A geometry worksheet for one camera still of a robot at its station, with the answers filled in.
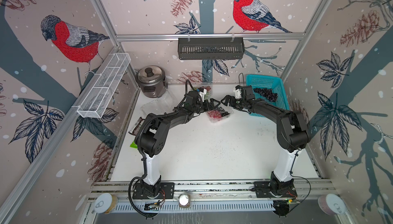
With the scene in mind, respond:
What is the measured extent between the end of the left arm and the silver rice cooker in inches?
13.3

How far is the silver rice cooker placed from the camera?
1027 mm

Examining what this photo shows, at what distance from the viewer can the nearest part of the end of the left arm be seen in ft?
2.53
